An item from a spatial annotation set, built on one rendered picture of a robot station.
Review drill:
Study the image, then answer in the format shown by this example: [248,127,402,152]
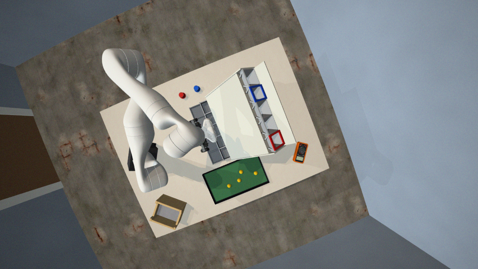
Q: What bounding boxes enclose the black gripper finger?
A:
[189,118,201,127]
[201,140,209,152]

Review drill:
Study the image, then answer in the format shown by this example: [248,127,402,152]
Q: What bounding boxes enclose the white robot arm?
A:
[102,48,218,193]

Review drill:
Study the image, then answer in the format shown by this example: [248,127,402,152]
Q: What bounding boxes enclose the orange digital multimeter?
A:
[293,142,308,164]

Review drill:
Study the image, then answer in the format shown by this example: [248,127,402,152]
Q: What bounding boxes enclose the open wooden crate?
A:
[153,194,187,229]

